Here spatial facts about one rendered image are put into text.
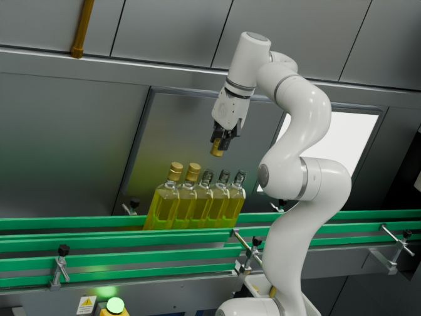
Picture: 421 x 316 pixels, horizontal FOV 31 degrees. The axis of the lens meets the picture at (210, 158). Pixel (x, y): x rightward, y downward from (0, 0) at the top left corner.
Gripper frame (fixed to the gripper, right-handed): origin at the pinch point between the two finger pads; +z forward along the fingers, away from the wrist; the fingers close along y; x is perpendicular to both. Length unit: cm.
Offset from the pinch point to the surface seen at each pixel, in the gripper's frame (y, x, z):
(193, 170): 1.5, -6.9, 9.1
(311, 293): -14, 81, 76
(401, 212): -2, 94, 29
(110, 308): 20, -32, 41
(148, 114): -12.7, -17.5, -0.5
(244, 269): 16.3, 11.8, 34.3
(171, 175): 1.0, -12.9, 11.3
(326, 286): -14, 88, 73
